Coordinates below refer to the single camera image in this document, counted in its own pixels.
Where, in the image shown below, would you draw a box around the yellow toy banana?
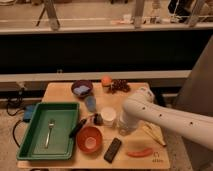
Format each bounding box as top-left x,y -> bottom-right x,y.
143,122 -> 166,147

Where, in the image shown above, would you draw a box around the black eraser block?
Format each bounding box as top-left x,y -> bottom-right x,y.
104,138 -> 122,163

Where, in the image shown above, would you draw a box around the black marker pen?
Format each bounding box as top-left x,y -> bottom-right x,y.
69,119 -> 87,138

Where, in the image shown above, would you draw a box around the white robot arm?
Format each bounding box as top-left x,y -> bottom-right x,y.
119,87 -> 213,150

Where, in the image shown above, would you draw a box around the orange plastic bowl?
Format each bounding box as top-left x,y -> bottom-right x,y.
76,126 -> 102,154

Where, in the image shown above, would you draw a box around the white paper cup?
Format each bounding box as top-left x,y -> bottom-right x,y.
101,107 -> 117,127

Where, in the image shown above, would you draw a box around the purple bowl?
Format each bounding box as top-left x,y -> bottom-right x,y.
71,80 -> 93,98

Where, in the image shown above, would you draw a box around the orange fruit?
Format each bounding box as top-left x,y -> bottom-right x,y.
101,76 -> 112,87

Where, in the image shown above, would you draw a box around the dark red grapes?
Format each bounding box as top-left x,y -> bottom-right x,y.
108,79 -> 130,94

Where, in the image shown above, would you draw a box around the small dark object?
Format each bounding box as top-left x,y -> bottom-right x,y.
93,114 -> 103,125

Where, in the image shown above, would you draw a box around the black cable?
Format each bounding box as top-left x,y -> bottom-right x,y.
4,87 -> 26,148

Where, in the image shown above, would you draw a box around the orange toy carrot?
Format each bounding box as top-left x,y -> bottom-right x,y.
127,148 -> 153,158

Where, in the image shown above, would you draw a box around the silver metal fork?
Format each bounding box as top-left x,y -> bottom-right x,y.
45,120 -> 55,148

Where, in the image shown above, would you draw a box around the green plastic tray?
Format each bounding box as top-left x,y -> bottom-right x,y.
17,102 -> 79,161

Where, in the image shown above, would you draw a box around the blue box on floor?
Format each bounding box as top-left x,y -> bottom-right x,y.
23,105 -> 35,122

